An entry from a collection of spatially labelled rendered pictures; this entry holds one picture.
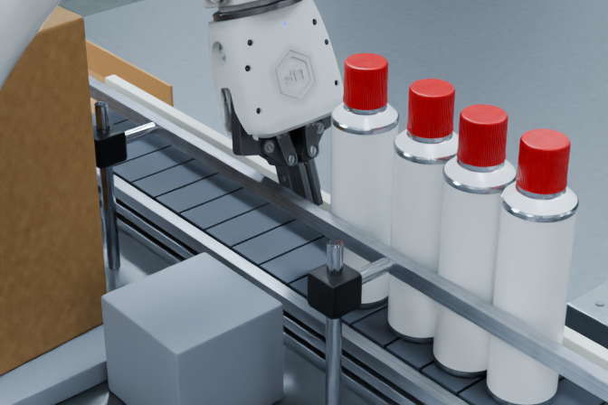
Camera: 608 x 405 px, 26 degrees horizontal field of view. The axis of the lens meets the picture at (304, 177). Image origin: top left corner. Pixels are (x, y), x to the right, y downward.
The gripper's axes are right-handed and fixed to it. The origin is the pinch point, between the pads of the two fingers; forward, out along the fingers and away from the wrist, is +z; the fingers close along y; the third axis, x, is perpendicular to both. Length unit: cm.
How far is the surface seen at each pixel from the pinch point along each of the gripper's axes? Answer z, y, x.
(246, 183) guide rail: -1.5, -4.4, 1.1
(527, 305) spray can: 6.7, -2.5, -26.0
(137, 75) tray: -7.0, 12.6, 43.6
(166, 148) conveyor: -1.9, 2.3, 23.9
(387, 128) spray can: -5.1, -0.6, -13.4
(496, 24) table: 0, 61, 34
